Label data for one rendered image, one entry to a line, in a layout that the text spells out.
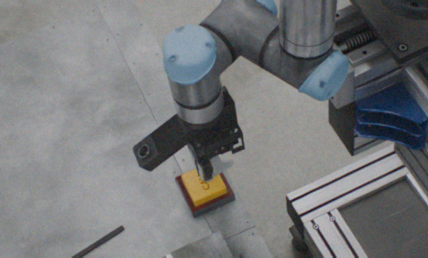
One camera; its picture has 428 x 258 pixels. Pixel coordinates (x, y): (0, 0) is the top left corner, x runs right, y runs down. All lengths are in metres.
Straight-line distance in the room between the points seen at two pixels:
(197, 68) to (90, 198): 0.45
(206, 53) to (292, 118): 1.39
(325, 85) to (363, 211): 1.01
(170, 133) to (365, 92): 0.35
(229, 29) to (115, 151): 0.45
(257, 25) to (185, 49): 0.11
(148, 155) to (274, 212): 1.09
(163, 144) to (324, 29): 0.35
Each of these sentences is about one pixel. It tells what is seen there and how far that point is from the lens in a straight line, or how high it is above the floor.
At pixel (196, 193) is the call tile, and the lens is 1.58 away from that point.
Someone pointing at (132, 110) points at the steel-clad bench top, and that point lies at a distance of 1.73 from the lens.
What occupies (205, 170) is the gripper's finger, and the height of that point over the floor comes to 0.94.
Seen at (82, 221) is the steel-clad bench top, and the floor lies 0.80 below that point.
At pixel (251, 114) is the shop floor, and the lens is 2.67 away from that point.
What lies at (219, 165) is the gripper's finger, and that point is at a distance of 1.53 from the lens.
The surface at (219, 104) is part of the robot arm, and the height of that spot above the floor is 1.07.
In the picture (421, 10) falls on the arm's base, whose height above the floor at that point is 1.06.
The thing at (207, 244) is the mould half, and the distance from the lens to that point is 1.47.
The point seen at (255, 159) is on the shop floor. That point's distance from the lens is 2.58.
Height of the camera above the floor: 2.20
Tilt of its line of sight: 56 degrees down
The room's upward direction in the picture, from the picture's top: 10 degrees counter-clockwise
